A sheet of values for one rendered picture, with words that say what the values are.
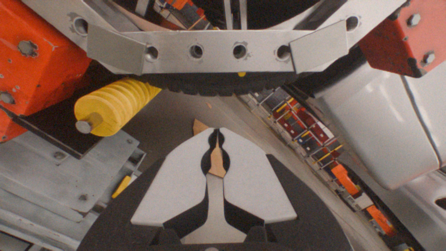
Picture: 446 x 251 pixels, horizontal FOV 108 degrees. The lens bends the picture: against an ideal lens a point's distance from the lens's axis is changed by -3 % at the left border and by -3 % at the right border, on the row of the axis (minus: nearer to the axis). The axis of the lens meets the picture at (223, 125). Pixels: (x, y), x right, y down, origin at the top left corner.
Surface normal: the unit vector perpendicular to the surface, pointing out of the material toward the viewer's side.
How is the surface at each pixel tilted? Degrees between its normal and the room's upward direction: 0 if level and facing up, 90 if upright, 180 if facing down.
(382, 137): 90
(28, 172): 0
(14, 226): 90
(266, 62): 90
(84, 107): 90
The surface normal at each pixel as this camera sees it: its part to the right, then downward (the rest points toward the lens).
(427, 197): -0.68, -0.55
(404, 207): -0.90, -0.28
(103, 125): 0.01, 0.47
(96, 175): 0.70, -0.63
